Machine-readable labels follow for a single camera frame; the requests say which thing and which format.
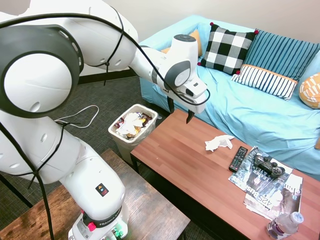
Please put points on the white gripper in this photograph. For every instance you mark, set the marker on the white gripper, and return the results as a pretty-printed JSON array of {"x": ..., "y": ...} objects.
[{"x": 198, "y": 106}]

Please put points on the white tissue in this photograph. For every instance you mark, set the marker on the white tissue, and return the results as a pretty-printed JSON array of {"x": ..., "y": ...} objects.
[{"x": 216, "y": 143}]

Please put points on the red robot base knob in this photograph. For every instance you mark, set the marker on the red robot base knob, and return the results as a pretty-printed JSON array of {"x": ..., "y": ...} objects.
[{"x": 91, "y": 226}]

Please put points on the crumpled white paper trash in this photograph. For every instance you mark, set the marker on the crumpled white paper trash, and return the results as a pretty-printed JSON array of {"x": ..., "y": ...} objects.
[{"x": 131, "y": 122}]

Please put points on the white plastic trash bin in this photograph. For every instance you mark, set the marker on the white plastic trash bin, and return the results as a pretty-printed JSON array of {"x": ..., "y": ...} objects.
[{"x": 127, "y": 150}]

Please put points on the brown snack wrapper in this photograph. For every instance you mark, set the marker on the brown snack wrapper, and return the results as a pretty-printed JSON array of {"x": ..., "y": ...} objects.
[{"x": 147, "y": 117}]

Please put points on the yellow snack wrapper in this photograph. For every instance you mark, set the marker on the yellow snack wrapper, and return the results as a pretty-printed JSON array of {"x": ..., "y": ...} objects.
[{"x": 133, "y": 131}]

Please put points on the reddish wooden coffee table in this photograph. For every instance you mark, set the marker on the reddish wooden coffee table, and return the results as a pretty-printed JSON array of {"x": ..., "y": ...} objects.
[{"x": 187, "y": 162}]

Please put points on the sofa with blue cover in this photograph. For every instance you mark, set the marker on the sofa with blue cover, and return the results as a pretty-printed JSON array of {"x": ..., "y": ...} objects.
[{"x": 250, "y": 120}]

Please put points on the orange pillow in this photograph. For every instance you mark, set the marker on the orange pillow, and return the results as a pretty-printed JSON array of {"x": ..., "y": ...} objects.
[{"x": 198, "y": 42}]

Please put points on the black TV remote control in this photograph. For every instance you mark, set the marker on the black TV remote control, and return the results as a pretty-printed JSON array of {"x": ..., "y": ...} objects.
[{"x": 238, "y": 159}]

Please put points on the black white checkered pillow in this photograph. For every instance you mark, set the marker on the black white checkered pillow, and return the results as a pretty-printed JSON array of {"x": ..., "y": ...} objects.
[{"x": 225, "y": 50}]

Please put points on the white navy striped pillow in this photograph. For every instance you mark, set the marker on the white navy striped pillow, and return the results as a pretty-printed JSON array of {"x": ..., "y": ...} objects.
[{"x": 265, "y": 81}]

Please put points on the dark wooden robot stand table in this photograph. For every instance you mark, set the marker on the dark wooden robot stand table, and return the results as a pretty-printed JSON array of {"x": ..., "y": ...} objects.
[{"x": 150, "y": 207}]

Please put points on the black white Leader magazine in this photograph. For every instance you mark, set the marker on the black white Leader magazine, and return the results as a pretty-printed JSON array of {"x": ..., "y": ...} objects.
[{"x": 255, "y": 180}]

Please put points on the black game controller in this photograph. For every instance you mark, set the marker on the black game controller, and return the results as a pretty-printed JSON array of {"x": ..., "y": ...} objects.
[{"x": 268, "y": 166}]

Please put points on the blue striped pillow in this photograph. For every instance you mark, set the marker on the blue striped pillow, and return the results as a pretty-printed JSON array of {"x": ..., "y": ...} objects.
[{"x": 277, "y": 52}]

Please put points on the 425 Business magazine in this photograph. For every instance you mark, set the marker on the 425 Business magazine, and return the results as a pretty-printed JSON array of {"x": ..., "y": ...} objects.
[{"x": 272, "y": 200}]

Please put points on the yellow white patterned pillow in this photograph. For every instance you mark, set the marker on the yellow white patterned pillow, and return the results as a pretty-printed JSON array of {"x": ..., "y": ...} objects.
[{"x": 311, "y": 91}]

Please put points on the clear plastic water bottle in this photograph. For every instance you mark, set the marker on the clear plastic water bottle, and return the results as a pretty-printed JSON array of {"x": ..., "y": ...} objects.
[{"x": 282, "y": 225}]

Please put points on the black floor strip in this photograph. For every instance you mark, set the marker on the black floor strip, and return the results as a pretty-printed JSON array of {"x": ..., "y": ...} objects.
[{"x": 15, "y": 191}]

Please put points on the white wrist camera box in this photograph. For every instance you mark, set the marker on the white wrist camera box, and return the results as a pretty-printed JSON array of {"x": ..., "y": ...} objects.
[{"x": 193, "y": 87}]

